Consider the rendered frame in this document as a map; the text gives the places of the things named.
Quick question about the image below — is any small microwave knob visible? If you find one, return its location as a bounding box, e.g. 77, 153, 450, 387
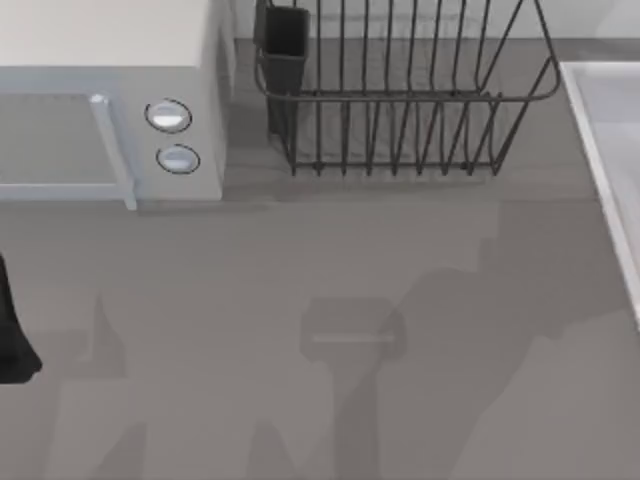
155, 143, 202, 176

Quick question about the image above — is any large microwave knob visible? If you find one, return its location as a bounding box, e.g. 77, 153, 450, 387
143, 97, 193, 135

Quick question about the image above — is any black cutlery holder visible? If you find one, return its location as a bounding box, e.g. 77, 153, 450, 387
253, 0, 311, 96

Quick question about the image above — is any microwave oven door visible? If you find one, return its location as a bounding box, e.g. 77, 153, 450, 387
0, 92, 121, 201

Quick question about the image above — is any pale microwave oven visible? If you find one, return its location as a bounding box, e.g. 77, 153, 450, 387
0, 0, 236, 211

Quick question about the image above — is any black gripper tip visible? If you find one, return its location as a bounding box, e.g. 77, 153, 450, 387
0, 254, 44, 386

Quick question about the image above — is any dark wire dish rack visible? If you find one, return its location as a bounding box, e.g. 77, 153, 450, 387
252, 0, 561, 178

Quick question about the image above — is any microwave door handle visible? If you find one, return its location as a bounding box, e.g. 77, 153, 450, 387
88, 92, 139, 211

